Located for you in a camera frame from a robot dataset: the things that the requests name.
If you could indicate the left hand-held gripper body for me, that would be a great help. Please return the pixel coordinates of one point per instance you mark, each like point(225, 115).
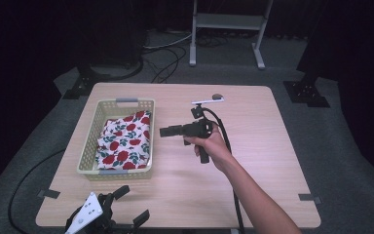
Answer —
point(87, 211)

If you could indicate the black stand base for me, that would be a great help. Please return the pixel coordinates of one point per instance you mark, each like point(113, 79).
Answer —
point(84, 84)

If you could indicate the red floral cloth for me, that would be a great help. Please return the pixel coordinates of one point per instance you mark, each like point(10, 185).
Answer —
point(123, 143)

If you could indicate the person's right hand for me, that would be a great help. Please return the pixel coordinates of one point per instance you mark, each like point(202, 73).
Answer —
point(216, 148)

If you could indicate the white metal stand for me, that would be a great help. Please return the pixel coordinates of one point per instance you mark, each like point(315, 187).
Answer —
point(227, 21)

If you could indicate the cream plastic basket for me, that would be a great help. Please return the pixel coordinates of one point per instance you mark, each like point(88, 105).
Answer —
point(92, 143)

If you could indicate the black tape strip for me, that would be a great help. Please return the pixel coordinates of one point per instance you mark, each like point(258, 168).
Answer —
point(48, 194)
point(309, 197)

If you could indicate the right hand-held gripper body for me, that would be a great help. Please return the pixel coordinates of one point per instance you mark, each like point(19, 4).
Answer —
point(196, 129)

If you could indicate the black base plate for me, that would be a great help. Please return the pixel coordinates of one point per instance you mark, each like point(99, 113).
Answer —
point(305, 92)

